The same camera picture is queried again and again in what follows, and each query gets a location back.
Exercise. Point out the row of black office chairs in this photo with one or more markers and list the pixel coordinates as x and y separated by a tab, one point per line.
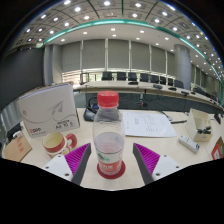
121	76

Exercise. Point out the white printed paper sheets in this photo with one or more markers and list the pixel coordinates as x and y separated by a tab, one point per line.
148	125

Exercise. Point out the flat round red coaster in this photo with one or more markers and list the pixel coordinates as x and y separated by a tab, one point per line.
121	171

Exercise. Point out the long curved conference desk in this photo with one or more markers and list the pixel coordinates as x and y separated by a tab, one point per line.
146	87

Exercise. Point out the clear red-capped water bottle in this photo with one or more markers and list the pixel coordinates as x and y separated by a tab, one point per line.
109	146

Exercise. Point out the open red and brown carton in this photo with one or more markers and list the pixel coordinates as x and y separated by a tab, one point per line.
218	150

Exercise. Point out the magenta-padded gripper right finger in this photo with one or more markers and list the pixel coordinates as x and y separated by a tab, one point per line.
146	159

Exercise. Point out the round recessed ceiling lights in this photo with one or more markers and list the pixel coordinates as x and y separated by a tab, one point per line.
106	3

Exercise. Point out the red and cream patterned mug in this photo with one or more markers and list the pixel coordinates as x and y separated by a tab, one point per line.
53	145

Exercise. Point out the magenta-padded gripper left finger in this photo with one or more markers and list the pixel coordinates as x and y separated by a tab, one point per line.
77	160

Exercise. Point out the brown paper envelope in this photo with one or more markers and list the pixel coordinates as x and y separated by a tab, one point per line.
16	150

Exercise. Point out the white paper ream box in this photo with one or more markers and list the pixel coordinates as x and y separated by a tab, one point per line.
46	110

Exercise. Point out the black power adapter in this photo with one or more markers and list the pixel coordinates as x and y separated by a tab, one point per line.
13	130

